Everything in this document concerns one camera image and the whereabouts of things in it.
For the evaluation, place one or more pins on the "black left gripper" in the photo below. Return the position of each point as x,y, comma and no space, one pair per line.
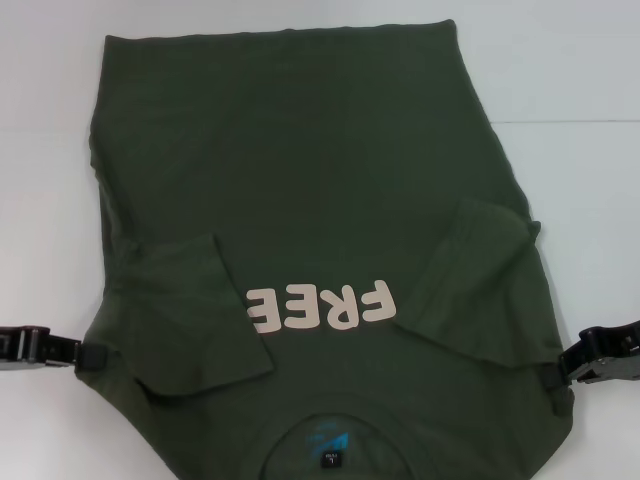
17,347

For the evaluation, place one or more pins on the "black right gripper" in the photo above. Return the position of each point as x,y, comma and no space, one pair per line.
620,350

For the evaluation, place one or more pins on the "dark green FREE t-shirt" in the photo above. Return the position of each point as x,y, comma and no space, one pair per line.
325,150

